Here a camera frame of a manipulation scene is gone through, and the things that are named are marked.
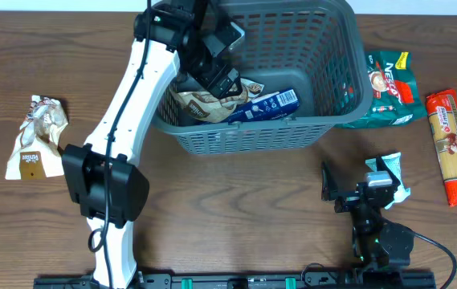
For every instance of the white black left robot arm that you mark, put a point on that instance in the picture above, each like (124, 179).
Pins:
(170, 39)

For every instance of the orange spaghetti packet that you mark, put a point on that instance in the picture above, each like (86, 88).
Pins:
(442, 116)

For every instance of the grey plastic basket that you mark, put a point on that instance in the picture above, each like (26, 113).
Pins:
(312, 47)

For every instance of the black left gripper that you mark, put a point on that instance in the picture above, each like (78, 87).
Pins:
(220, 81)

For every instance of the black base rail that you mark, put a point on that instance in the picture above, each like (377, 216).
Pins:
(310, 279)

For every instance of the dried mushroom pouch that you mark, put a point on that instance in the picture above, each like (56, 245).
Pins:
(201, 105)
(36, 148)

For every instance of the blue snack box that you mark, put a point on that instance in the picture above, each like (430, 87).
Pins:
(272, 106)

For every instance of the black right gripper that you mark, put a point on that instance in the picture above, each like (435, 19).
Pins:
(347, 200)

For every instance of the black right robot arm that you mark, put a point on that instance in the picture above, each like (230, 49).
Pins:
(378, 243)

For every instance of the green Nescafe bag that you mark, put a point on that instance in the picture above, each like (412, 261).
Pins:
(395, 97)

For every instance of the light teal snack packet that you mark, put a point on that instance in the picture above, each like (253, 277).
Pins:
(392, 162)

